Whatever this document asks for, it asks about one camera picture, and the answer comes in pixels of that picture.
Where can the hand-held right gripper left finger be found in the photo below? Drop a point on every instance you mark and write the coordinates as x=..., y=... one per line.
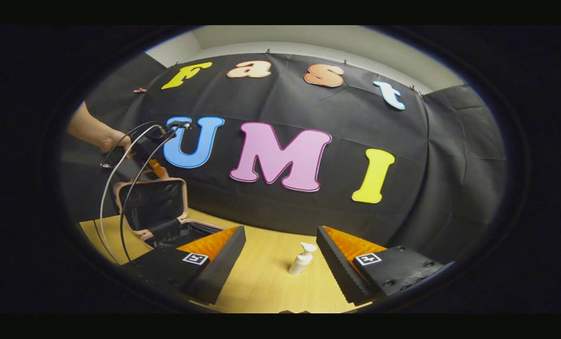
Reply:
x=224, y=263

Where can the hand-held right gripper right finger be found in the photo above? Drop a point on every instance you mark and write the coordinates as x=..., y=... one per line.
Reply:
x=337, y=263

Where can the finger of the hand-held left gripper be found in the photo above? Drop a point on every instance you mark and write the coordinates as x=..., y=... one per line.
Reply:
x=157, y=169

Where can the white pump bottle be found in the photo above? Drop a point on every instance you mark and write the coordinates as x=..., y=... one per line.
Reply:
x=300, y=262

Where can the black backdrop cloth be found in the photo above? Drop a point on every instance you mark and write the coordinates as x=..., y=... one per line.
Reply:
x=403, y=165

